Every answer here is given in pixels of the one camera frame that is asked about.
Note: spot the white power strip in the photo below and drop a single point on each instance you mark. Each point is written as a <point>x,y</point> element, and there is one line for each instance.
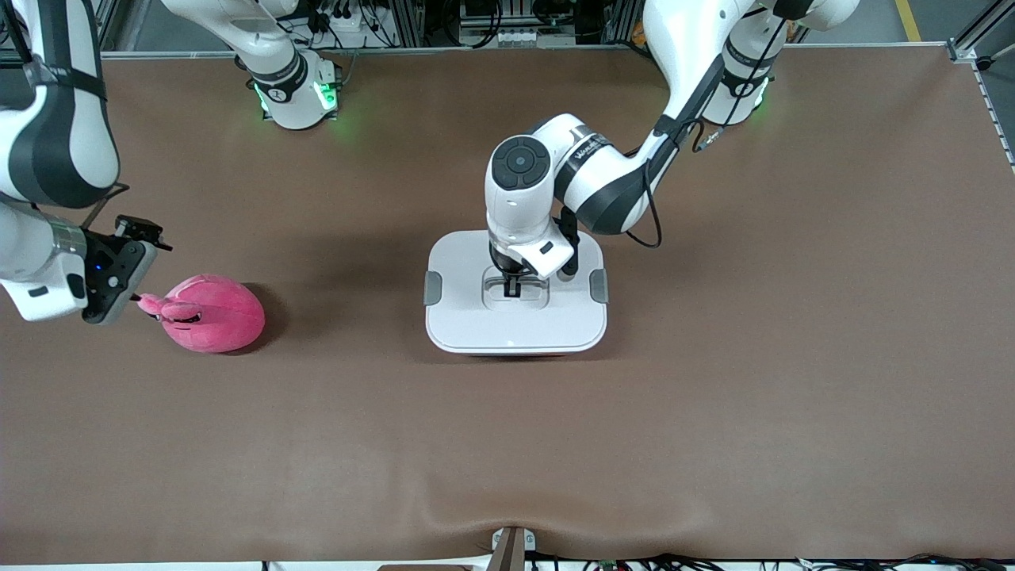
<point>349,22</point>

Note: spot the short aluminium side rail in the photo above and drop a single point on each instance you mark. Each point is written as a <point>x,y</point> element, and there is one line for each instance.
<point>996,117</point>

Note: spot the long aluminium table rail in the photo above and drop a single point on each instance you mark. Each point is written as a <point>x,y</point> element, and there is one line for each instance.
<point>476,50</point>

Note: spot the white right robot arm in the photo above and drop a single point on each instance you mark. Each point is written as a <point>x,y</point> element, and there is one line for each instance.
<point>63,143</point>

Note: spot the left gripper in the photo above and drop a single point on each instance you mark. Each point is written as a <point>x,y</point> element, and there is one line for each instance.
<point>502,262</point>

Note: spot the brown table cover sheet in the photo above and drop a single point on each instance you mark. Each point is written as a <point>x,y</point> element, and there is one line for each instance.
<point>507,444</point>

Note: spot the upright aluminium frame post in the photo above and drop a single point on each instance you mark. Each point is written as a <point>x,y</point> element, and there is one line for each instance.
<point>408,20</point>
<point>618,20</point>

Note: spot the orange packaged snacks pile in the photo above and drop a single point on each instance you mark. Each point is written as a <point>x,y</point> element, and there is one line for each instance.
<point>638,33</point>

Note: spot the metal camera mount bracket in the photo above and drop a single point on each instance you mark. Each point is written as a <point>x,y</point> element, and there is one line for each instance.
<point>511,551</point>

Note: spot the white box lid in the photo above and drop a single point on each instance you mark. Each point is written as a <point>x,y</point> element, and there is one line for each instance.
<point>476,317</point>

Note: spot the slanted aluminium frame post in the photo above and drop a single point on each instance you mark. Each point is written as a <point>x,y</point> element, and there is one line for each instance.
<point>971,44</point>

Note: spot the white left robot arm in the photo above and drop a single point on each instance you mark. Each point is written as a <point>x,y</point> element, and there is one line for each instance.
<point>519,206</point>

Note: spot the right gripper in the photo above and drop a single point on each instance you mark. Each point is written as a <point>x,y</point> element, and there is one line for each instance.
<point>111,270</point>

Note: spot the pink plush toy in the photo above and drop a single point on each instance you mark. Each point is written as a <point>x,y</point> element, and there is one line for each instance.
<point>214,317</point>

